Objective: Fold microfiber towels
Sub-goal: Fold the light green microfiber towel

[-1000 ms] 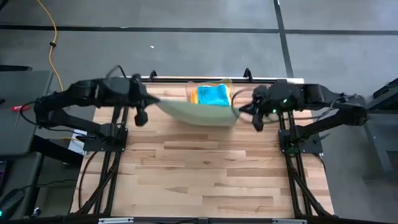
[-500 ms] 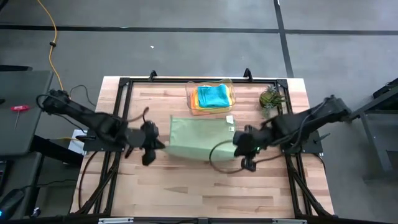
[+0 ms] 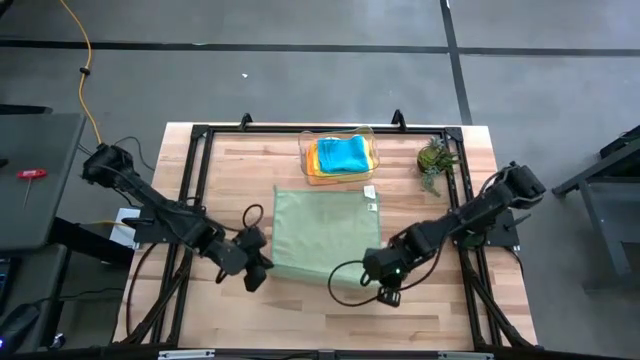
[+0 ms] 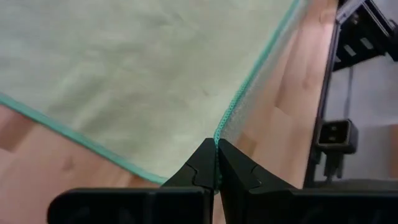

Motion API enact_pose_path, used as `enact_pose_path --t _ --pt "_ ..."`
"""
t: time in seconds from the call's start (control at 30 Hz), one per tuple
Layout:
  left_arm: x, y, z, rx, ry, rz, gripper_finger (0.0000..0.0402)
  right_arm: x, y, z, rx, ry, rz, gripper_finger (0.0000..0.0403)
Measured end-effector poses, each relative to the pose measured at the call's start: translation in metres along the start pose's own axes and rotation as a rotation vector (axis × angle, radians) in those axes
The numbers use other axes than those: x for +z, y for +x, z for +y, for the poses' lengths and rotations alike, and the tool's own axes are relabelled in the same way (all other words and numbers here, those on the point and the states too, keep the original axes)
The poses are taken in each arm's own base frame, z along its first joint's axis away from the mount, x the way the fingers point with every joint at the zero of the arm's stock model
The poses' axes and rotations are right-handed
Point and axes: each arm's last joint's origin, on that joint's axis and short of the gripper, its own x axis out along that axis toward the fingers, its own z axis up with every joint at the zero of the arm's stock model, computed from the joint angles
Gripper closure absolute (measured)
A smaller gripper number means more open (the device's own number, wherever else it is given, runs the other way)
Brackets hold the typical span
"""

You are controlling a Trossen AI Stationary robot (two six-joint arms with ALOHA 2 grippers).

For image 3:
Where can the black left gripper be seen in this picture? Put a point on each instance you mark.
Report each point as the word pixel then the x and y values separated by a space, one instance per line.
pixel 250 245

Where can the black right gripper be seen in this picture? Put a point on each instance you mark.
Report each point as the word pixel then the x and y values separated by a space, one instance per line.
pixel 382 265

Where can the light green microfiber towel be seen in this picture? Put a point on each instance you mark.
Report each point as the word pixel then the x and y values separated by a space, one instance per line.
pixel 320 235

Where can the orange microfiber towel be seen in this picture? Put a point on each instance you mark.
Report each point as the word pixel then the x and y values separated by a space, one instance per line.
pixel 310 162

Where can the yellow microfiber towel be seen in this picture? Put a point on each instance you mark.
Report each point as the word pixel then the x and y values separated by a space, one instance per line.
pixel 372 155

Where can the teal microfiber towel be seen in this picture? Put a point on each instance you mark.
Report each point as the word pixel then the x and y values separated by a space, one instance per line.
pixel 343 155

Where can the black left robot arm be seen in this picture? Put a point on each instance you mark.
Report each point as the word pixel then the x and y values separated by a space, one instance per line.
pixel 150 205

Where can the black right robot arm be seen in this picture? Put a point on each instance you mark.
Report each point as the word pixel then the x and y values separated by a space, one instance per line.
pixel 475 215

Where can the clear plastic bin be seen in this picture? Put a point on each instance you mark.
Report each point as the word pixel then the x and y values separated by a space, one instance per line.
pixel 305 145

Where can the potted succulent plant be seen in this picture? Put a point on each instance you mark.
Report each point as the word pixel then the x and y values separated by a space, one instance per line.
pixel 434 160

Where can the black table clamp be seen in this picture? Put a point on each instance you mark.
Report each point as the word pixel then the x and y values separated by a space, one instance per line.
pixel 245 121
pixel 398 119

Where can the white paper sheet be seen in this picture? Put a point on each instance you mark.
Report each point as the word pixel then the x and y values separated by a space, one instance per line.
pixel 125 220

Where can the dark metal side table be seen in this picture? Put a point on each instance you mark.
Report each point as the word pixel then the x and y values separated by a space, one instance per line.
pixel 610 210

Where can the black computer mouse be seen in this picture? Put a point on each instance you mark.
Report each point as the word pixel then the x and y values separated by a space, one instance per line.
pixel 17 325

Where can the dark grey side desk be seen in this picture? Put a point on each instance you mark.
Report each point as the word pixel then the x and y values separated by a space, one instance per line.
pixel 35 150

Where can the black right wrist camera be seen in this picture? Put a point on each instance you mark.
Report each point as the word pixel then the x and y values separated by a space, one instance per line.
pixel 389 296

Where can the silver metal bracket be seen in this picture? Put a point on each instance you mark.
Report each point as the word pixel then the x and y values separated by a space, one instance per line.
pixel 185 354
pixel 465 355

